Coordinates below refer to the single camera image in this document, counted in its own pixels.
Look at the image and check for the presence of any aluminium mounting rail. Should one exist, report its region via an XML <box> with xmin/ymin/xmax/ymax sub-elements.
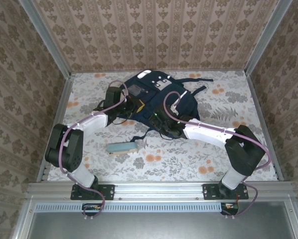
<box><xmin>26</xmin><ymin>181</ymin><xmax>296</xmax><ymax>200</ymax></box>

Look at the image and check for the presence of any light blue pencil case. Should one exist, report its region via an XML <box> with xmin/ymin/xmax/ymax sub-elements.
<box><xmin>106</xmin><ymin>141</ymin><xmax>139</xmax><ymax>157</ymax></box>

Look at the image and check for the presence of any grey metal panel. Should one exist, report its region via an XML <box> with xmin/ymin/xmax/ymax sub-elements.
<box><xmin>11</xmin><ymin>199</ymin><xmax>298</xmax><ymax>239</ymax></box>

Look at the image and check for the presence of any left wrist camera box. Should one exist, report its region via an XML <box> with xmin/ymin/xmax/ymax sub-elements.
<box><xmin>105</xmin><ymin>87</ymin><xmax>129</xmax><ymax>108</ymax></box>

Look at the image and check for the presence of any navy blue backpack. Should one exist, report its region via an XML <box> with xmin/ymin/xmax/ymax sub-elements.
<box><xmin>125</xmin><ymin>70</ymin><xmax>214</xmax><ymax>148</ymax></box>

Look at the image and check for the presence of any grey slotted cable duct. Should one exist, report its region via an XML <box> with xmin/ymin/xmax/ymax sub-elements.
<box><xmin>35</xmin><ymin>202</ymin><xmax>239</xmax><ymax>213</ymax></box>

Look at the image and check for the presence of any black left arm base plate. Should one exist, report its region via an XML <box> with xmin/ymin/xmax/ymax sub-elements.
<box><xmin>70</xmin><ymin>183</ymin><xmax>115</xmax><ymax>201</ymax></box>

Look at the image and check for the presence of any floral table cover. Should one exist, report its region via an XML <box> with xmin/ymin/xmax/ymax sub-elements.
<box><xmin>47</xmin><ymin>70</ymin><xmax>279</xmax><ymax>182</ymax></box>

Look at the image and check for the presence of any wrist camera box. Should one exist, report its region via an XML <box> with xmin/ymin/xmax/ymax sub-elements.
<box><xmin>105</xmin><ymin>87</ymin><xmax>129</xmax><ymax>108</ymax></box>
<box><xmin>155</xmin><ymin>104</ymin><xmax>179</xmax><ymax>120</ymax></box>

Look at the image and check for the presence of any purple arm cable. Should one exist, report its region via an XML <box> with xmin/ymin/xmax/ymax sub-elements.
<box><xmin>59</xmin><ymin>80</ymin><xmax>130</xmax><ymax>220</ymax></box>
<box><xmin>163</xmin><ymin>91</ymin><xmax>272</xmax><ymax>220</ymax></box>

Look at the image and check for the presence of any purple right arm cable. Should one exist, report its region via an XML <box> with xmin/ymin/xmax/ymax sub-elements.
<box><xmin>163</xmin><ymin>91</ymin><xmax>272</xmax><ymax>220</ymax></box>

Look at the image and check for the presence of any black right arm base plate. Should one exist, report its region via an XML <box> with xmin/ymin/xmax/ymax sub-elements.
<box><xmin>202</xmin><ymin>183</ymin><xmax>249</xmax><ymax>201</ymax></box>

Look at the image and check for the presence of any aluminium frame side rail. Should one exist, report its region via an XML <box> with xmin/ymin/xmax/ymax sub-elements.
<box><xmin>246</xmin><ymin>74</ymin><xmax>285</xmax><ymax>182</ymax></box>
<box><xmin>36</xmin><ymin>74</ymin><xmax>74</xmax><ymax>182</ymax></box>

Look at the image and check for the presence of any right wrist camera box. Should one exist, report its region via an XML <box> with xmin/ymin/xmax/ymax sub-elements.
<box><xmin>155</xmin><ymin>104</ymin><xmax>179</xmax><ymax>120</ymax></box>

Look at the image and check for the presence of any aluminium frame post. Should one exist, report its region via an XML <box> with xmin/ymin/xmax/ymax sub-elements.
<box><xmin>18</xmin><ymin>0</ymin><xmax>72</xmax><ymax>78</ymax></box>
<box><xmin>245</xmin><ymin>0</ymin><xmax>294</xmax><ymax>76</ymax></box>

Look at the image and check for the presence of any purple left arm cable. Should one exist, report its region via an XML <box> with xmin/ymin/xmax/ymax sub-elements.
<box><xmin>59</xmin><ymin>80</ymin><xmax>130</xmax><ymax>220</ymax></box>

